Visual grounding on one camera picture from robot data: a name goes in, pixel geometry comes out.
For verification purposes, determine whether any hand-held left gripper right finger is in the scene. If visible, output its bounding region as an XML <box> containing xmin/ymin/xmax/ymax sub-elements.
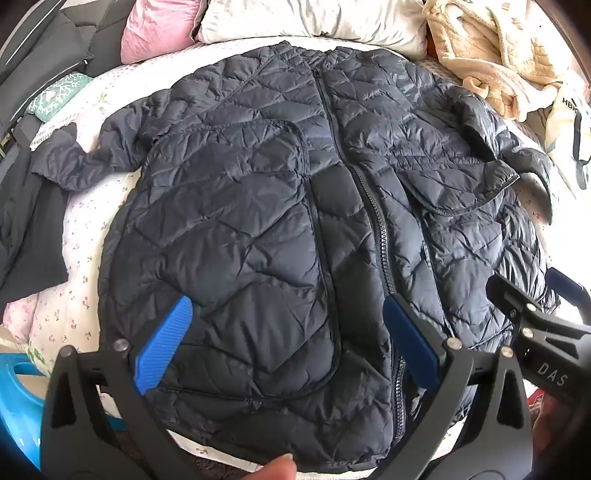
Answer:
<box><xmin>369</xmin><ymin>294</ymin><xmax>536</xmax><ymax>480</ymax></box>

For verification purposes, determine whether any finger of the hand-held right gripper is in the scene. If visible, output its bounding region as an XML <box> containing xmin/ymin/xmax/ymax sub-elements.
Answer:
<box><xmin>547</xmin><ymin>268</ymin><xmax>591</xmax><ymax>324</ymax></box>
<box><xmin>486</xmin><ymin>273</ymin><xmax>546</xmax><ymax>331</ymax></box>

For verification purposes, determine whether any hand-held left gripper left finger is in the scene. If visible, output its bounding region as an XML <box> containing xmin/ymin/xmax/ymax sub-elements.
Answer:
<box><xmin>41</xmin><ymin>295</ymin><xmax>204</xmax><ymax>480</ymax></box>

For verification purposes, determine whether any navy quilted puffer jacket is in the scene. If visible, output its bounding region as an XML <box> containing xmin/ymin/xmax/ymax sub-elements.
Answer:
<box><xmin>31</xmin><ymin>41</ymin><xmax>561</xmax><ymax>474</ymax></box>

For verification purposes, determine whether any person's left hand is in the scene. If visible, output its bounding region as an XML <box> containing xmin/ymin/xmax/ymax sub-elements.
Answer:
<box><xmin>235</xmin><ymin>455</ymin><xmax>298</xmax><ymax>480</ymax></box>

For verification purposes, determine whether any floral white bedsheet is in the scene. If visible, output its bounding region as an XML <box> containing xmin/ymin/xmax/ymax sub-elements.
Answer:
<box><xmin>0</xmin><ymin>55</ymin><xmax>591</xmax><ymax>480</ymax></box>

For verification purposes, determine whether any blue plastic stool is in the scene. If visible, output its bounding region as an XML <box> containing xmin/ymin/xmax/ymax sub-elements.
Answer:
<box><xmin>0</xmin><ymin>353</ymin><xmax>121</xmax><ymax>462</ymax></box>

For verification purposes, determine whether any white tote bag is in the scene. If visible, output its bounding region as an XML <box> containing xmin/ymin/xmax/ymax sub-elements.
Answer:
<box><xmin>545</xmin><ymin>80</ymin><xmax>591</xmax><ymax>190</ymax></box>

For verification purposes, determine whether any black garment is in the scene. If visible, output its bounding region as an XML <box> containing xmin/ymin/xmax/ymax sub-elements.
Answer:
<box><xmin>0</xmin><ymin>122</ymin><xmax>79</xmax><ymax>301</ymax></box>

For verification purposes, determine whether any beige fleece blanket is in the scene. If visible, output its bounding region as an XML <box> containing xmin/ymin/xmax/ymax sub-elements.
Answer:
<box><xmin>422</xmin><ymin>0</ymin><xmax>591</xmax><ymax>123</ymax></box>

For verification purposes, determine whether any teal patterned cushion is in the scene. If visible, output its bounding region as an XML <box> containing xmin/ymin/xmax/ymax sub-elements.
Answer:
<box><xmin>27</xmin><ymin>71</ymin><xmax>95</xmax><ymax>123</ymax></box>

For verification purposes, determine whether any pink pillow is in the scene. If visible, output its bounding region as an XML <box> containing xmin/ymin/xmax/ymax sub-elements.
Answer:
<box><xmin>121</xmin><ymin>0</ymin><xmax>204</xmax><ymax>64</ymax></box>

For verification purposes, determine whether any light grey pillow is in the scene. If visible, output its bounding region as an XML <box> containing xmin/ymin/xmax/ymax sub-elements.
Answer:
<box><xmin>196</xmin><ymin>0</ymin><xmax>428</xmax><ymax>61</ymax></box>

